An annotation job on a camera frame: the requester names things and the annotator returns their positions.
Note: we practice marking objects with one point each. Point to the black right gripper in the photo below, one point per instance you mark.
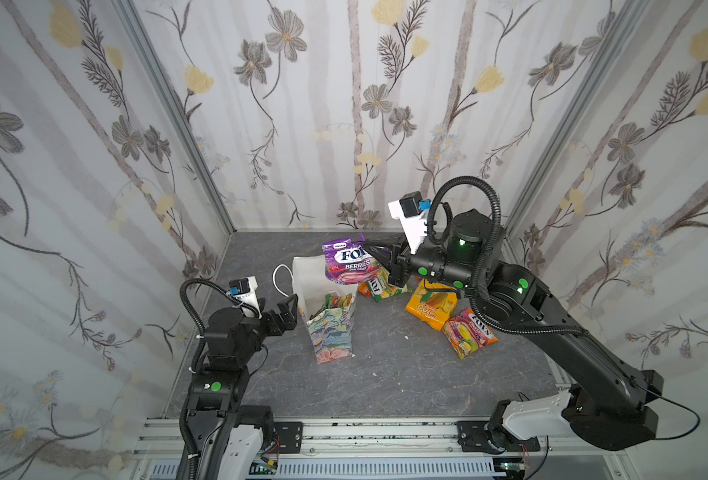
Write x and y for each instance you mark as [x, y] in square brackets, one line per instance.
[399, 267]

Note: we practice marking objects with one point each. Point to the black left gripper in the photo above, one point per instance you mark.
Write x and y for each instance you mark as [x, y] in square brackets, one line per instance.
[288, 320]

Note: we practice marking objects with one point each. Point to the purple Fox's berries bag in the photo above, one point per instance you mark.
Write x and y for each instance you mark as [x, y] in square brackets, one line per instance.
[348, 263]

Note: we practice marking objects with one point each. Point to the floral white paper bag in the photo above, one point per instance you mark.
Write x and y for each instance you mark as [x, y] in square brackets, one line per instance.
[326, 308]

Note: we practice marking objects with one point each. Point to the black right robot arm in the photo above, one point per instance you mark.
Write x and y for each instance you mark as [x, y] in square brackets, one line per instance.
[454, 241]

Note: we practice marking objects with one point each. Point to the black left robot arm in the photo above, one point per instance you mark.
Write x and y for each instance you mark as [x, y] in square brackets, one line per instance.
[222, 436]

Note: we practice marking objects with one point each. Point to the green yellow Fox's candy bag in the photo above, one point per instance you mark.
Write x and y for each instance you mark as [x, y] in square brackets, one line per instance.
[379, 288]

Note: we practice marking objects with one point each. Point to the yellow mango Lot100 bag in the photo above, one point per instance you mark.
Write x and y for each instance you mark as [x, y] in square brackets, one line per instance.
[433, 304]

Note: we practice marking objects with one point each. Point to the red yellow Fox's candy bag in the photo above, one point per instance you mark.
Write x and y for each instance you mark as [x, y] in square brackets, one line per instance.
[468, 334]

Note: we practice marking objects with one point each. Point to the orange snack packet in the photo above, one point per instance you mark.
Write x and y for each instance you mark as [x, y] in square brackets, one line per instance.
[364, 289]

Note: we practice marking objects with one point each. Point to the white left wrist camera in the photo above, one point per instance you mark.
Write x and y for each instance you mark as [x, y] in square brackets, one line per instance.
[244, 292]

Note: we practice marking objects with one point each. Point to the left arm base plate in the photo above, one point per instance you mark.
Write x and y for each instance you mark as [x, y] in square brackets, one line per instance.
[286, 438]

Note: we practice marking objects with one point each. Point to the aluminium front rail frame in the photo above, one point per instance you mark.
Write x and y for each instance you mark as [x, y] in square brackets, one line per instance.
[561, 457]

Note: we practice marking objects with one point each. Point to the white ribbed cable duct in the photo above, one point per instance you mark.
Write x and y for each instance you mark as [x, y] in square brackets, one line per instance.
[377, 468]

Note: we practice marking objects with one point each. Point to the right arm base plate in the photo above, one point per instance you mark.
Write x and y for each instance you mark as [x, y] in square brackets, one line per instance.
[492, 438]

